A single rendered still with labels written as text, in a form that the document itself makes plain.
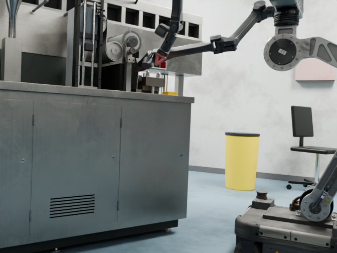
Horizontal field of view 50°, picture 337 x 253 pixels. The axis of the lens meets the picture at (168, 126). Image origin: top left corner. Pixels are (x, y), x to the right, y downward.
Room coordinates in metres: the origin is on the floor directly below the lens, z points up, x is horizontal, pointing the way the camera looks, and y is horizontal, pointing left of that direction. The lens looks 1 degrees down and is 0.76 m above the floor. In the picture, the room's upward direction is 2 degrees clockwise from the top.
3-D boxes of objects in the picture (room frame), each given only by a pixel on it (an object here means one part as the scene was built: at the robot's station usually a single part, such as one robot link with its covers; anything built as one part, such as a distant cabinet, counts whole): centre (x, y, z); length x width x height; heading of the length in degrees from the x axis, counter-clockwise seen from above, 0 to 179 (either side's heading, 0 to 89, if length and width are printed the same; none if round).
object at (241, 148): (4.11, -0.83, 0.31); 0.39 x 0.39 x 0.62
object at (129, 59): (2.38, 0.27, 1.05); 0.06 x 0.05 x 0.31; 36
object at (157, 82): (2.67, 0.22, 1.00); 0.40 x 0.16 x 0.06; 36
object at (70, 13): (2.36, 0.63, 1.17); 0.34 x 0.05 x 0.54; 36
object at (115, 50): (2.46, 0.44, 1.17); 0.26 x 0.12 x 0.12; 36
